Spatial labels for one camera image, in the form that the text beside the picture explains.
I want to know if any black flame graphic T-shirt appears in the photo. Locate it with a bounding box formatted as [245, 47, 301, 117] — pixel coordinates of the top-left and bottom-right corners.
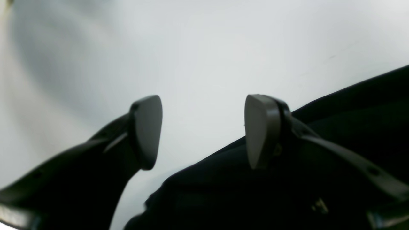
[124, 66, 408, 230]

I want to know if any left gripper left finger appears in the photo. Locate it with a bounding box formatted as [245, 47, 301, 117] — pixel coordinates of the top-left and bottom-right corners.
[1, 96, 163, 230]

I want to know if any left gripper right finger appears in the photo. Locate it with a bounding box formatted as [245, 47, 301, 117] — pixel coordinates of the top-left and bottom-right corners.
[244, 94, 408, 230]

